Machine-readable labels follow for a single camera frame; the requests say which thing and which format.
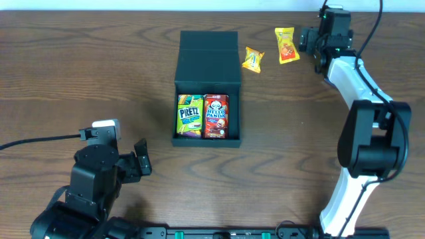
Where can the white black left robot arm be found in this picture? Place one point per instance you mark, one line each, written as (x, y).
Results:
(81, 209)

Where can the red Hello Panda box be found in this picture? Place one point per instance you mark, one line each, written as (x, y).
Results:
(215, 116)

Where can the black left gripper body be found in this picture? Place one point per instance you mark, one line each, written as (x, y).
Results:
(133, 162)

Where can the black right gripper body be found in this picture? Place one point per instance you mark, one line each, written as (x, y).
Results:
(310, 40)

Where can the black gift box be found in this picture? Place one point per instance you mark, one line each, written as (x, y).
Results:
(209, 63)

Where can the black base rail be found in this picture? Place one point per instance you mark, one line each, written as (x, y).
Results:
(285, 230)

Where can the yellow green Pretz box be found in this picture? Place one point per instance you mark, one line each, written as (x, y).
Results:
(189, 115)

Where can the yellow orange snack packet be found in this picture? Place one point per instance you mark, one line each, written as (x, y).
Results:
(287, 49)

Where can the small orange candy packet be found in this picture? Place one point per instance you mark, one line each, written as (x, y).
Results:
(252, 60)

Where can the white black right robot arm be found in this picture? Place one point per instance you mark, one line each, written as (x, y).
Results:
(373, 146)

